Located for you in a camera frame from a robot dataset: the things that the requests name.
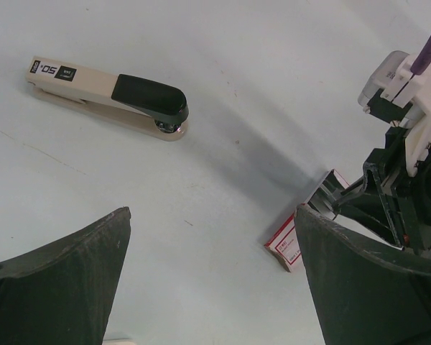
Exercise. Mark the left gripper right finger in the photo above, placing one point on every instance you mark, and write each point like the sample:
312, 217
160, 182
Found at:
364, 292

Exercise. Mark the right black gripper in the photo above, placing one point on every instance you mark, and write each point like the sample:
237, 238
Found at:
387, 201

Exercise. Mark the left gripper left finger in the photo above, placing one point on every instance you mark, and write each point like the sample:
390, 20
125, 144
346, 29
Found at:
63, 292

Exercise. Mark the red white staple box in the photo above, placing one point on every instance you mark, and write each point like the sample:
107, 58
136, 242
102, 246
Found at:
284, 244

